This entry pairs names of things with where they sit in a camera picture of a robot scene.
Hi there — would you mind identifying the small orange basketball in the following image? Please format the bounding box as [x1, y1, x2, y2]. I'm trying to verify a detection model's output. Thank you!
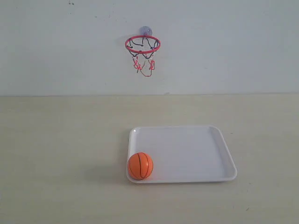
[127, 152, 154, 181]

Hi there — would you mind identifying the clear suction cup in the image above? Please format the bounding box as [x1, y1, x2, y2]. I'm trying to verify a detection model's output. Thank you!
[139, 26, 152, 36]

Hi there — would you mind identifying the red mini basketball hoop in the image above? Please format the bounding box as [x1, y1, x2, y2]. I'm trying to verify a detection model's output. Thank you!
[124, 35, 161, 77]

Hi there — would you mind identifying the white plastic tray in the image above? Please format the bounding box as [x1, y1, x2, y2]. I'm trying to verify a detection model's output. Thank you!
[126, 125, 237, 184]

